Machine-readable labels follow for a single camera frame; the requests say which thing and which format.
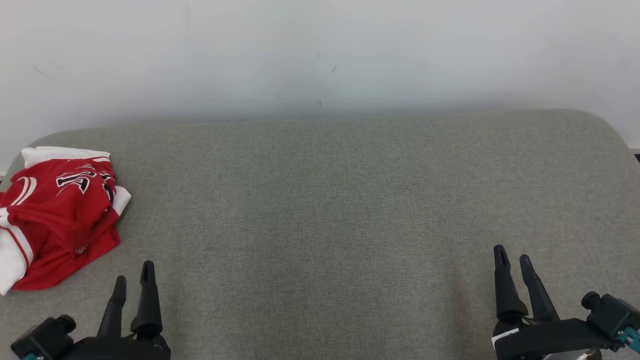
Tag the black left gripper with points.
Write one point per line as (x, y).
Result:
(120, 350)

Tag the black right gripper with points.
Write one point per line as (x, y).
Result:
(550, 337)

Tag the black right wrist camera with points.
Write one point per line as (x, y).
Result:
(612, 315)

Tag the red and white jersey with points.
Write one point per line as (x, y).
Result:
(55, 200)

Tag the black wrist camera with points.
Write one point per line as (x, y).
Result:
(612, 315)
(42, 337)

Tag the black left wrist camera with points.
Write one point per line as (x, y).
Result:
(42, 337)

